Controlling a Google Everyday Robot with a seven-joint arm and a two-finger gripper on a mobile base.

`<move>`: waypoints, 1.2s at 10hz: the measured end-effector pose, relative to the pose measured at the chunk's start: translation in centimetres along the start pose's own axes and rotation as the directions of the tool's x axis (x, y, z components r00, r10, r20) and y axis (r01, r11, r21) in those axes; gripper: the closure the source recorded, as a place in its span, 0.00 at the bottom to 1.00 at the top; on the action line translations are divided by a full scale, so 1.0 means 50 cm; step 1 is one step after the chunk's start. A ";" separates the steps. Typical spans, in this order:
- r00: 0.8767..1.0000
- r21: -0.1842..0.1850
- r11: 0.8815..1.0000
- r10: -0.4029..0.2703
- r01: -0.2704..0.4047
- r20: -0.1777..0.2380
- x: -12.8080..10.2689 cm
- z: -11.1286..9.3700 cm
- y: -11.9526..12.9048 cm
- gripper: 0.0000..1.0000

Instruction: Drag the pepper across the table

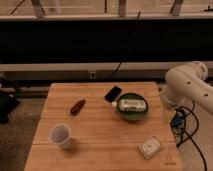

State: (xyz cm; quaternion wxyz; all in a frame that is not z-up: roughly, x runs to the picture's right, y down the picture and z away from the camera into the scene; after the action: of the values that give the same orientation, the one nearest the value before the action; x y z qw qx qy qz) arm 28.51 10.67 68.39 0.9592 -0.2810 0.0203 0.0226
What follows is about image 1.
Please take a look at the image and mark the black object at left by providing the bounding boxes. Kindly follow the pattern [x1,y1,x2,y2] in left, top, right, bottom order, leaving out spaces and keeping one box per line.
[0,72,20,124]

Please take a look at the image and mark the blue box on floor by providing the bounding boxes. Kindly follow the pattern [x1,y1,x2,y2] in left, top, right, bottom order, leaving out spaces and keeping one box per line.
[170,112,184,127]

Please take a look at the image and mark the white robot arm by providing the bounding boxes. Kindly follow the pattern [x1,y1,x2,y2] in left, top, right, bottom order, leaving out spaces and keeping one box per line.
[160,61,213,114]

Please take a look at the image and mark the black cable on wall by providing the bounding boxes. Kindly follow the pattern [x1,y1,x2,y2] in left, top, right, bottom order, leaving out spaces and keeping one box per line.
[110,10,142,79]

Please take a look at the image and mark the foil wrapped food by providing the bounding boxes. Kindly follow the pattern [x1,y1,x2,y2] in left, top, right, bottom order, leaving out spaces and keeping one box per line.
[119,99,147,112]

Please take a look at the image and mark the white paper cup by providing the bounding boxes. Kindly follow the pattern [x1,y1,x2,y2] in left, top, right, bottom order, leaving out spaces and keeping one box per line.
[49,124,71,150]

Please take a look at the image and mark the small white square box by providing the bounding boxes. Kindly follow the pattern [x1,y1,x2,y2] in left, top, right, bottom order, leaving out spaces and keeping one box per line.
[138,136,162,160]

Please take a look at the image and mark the black cables on floor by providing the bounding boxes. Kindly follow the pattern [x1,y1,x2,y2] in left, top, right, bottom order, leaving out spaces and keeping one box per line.
[173,99,208,171]

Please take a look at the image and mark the white wall outlet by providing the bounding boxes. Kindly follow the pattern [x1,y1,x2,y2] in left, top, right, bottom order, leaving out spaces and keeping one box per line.
[89,71,96,79]

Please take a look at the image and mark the black smartphone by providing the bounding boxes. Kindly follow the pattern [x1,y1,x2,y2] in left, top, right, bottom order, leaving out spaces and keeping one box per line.
[104,86,122,102]

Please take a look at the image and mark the dark red pepper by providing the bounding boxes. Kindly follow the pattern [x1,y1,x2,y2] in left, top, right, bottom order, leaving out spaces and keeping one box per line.
[70,99,86,115]

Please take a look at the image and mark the green plate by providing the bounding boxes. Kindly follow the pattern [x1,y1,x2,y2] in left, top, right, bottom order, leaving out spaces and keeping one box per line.
[112,93,148,122]

